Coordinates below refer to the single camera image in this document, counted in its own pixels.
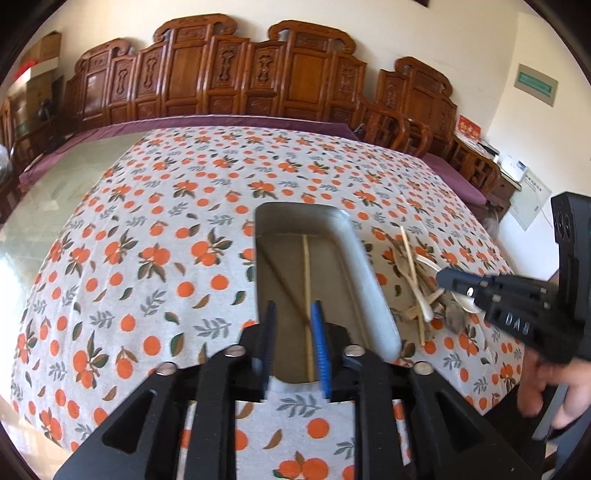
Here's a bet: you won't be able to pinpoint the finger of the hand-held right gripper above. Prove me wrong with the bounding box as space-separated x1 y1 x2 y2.
462 282 498 317
436 269 502 292

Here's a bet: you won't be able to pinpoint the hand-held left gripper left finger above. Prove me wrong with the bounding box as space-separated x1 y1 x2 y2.
54 301 278 480

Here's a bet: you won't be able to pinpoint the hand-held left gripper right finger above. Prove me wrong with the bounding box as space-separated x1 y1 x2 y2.
309 301 539 480

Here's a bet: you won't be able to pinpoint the metal spoon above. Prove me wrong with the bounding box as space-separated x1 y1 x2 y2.
444 295 483 334

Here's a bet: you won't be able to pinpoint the light wooden chopstick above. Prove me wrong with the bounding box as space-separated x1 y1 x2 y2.
399 225 428 347
302 234 317 383

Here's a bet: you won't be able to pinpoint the dark wooden chopstick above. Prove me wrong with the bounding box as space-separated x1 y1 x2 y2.
259 249 317 326

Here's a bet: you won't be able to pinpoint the wooden spoon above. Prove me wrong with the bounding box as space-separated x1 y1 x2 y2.
401 295 444 325

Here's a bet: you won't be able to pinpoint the grey metal tray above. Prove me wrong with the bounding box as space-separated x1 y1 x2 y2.
254 202 402 386

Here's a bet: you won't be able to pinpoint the person's right hand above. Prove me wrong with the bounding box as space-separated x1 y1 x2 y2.
517 353 591 430

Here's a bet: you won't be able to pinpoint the wooden side table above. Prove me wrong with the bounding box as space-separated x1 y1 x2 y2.
489 172 522 217

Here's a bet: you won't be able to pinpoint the short purple seat cushion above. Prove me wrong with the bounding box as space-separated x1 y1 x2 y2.
422 152 488 206

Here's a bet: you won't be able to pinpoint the white and blue box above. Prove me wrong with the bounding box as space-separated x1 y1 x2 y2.
501 157 530 184

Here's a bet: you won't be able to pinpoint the red box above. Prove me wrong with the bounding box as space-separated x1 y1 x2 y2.
455 115 482 142

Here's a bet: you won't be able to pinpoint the orange print tablecloth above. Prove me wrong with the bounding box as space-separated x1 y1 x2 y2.
9 126 527 480

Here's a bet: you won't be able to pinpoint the carved wooden sofa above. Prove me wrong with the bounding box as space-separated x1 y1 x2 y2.
355 56 504 199

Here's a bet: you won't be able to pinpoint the long purple seat cushion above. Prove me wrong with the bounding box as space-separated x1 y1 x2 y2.
18 115 361 185

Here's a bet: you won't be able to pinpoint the long carved wooden bench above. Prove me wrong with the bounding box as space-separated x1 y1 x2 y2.
60 14 384 139

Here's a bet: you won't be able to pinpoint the dark wooden chair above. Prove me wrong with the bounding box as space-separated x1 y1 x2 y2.
0 98 68 217

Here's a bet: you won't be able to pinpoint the cardboard boxes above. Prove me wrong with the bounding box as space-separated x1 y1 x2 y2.
25 31 63 116

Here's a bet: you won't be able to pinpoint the white wall paper sheet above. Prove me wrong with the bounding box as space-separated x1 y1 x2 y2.
508 168 553 232

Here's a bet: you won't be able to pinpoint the green wall sign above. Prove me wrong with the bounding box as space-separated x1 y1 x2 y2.
515 64 559 110

